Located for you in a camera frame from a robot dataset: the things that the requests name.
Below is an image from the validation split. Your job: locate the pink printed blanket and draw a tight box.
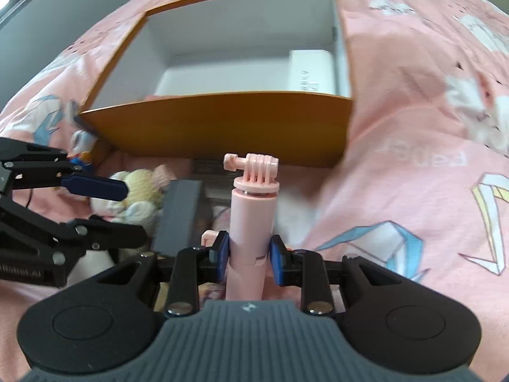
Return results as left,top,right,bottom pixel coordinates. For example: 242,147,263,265
0,0,509,382

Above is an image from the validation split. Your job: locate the white small box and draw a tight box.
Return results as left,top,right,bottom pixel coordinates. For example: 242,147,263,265
288,50,338,96

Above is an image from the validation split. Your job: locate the dark printed box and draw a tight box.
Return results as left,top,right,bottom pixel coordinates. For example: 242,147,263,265
193,158,233,231

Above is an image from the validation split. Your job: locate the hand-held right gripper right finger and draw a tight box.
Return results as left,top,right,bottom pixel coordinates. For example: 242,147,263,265
269,235,382,317

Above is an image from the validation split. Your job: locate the small duck figurine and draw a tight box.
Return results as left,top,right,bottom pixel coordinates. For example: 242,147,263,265
66,127,98,176

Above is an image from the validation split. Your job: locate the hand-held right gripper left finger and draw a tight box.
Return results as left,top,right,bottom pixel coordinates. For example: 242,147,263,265
119,231,231,319

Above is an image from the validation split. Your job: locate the panda plush with knit hat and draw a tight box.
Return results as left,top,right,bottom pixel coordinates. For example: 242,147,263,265
81,165,178,271

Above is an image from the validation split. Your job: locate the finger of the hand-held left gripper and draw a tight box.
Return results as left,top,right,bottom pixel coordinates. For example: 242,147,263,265
0,137,129,202
0,198,149,265

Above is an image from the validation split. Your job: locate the orange cardboard box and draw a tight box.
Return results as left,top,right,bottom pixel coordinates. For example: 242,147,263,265
77,0,354,168

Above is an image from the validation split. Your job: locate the dark gold square box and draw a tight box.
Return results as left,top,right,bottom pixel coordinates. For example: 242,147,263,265
150,179,203,257

